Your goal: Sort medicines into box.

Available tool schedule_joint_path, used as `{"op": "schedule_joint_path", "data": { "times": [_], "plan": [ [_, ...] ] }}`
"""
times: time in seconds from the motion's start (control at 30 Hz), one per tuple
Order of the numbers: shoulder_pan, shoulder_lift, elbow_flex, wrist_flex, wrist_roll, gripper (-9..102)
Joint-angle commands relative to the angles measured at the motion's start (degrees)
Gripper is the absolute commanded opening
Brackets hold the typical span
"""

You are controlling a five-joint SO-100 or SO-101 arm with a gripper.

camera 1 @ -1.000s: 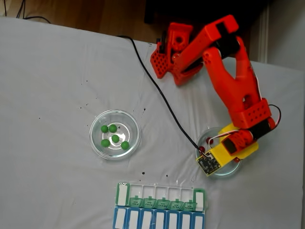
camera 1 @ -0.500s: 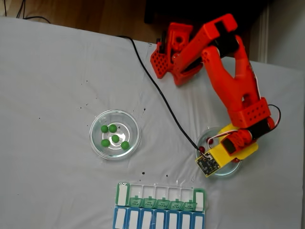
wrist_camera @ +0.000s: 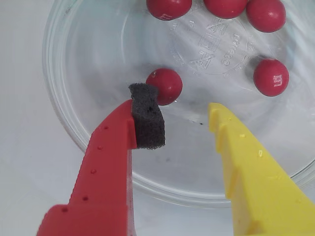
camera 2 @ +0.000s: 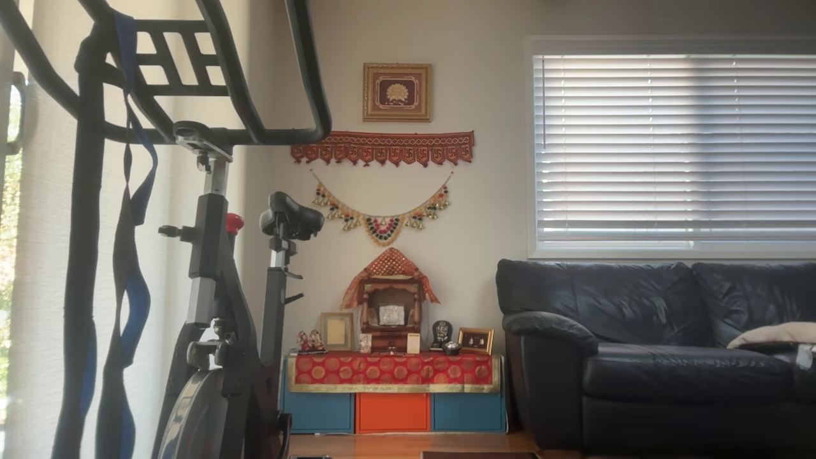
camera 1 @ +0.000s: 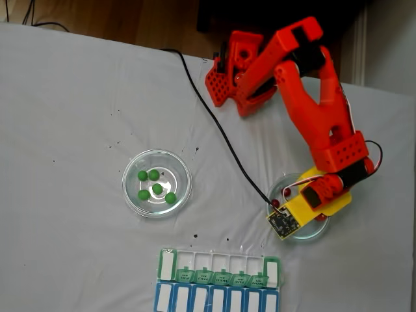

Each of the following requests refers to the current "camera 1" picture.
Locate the glass bowl with red candies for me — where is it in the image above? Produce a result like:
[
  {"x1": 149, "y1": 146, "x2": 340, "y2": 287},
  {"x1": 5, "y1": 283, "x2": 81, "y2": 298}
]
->
[{"x1": 266, "y1": 173, "x2": 331, "y2": 241}]

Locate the weekly pill organizer box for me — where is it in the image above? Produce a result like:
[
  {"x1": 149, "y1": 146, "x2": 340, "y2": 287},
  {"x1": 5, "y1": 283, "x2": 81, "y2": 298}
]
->
[{"x1": 153, "y1": 248, "x2": 284, "y2": 312}]

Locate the dark wooden furniture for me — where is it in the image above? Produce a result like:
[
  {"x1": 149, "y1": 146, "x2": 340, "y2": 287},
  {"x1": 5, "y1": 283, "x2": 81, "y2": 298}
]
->
[{"x1": 196, "y1": 0, "x2": 372, "y2": 36}]

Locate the glass bowl with green candies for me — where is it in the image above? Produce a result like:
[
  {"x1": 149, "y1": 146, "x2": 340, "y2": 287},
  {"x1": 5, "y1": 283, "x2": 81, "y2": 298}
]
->
[{"x1": 122, "y1": 148, "x2": 193, "y2": 219}]

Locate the white table cover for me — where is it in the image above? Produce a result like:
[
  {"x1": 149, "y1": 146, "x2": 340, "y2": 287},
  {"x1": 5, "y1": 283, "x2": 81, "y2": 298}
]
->
[{"x1": 0, "y1": 21, "x2": 416, "y2": 312}]

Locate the thick black camera cable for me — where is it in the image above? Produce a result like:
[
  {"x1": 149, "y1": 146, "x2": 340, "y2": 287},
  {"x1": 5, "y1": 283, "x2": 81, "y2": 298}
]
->
[{"x1": 160, "y1": 47, "x2": 284, "y2": 216}]

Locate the black camera circuit board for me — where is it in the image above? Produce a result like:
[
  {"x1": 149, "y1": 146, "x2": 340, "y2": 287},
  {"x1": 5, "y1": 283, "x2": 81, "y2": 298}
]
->
[{"x1": 266, "y1": 210, "x2": 302, "y2": 241}]

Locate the white red servo wire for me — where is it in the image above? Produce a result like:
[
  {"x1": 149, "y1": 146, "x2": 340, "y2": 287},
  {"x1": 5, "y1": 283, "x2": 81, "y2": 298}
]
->
[{"x1": 281, "y1": 140, "x2": 384, "y2": 198}]

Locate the white door trim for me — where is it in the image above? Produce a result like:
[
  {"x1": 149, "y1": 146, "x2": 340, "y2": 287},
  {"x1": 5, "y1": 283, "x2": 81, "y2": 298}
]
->
[{"x1": 352, "y1": 5, "x2": 370, "y2": 87}]

